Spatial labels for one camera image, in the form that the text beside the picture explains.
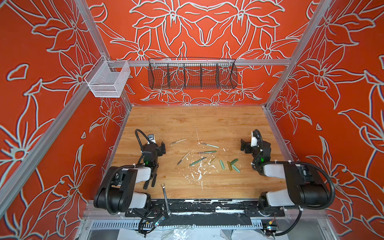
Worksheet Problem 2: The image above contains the beige pen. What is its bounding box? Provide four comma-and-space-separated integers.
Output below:
170, 138, 187, 145
177, 151, 191, 166

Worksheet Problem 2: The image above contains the light green cap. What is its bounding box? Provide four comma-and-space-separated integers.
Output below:
232, 165, 241, 173
219, 160, 225, 170

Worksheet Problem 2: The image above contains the dark green pen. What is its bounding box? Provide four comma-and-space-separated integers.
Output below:
198, 151, 217, 155
189, 157, 207, 167

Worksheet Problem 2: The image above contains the light green pen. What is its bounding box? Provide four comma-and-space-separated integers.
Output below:
200, 142, 219, 149

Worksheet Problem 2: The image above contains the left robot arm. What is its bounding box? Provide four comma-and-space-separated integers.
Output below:
94, 129, 166, 215

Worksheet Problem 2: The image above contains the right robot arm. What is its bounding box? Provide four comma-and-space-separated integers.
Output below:
241, 129, 336, 216

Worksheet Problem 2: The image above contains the black screwdriver right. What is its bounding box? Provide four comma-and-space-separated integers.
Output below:
151, 168, 158, 188

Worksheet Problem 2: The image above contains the black screwdriver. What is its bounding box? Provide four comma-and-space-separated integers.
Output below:
151, 168, 158, 188
143, 179, 151, 190

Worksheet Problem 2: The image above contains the black screwdriver left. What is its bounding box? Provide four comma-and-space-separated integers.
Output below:
143, 179, 151, 190

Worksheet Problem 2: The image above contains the metal wrench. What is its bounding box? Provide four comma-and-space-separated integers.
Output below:
161, 183, 172, 217

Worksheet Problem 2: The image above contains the clear plastic bin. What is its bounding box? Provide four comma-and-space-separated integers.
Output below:
85, 56, 131, 98

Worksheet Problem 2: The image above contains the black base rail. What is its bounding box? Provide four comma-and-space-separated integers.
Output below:
124, 197, 286, 218

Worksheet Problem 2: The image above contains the black wire basket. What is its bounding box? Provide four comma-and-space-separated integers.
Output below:
148, 58, 238, 90

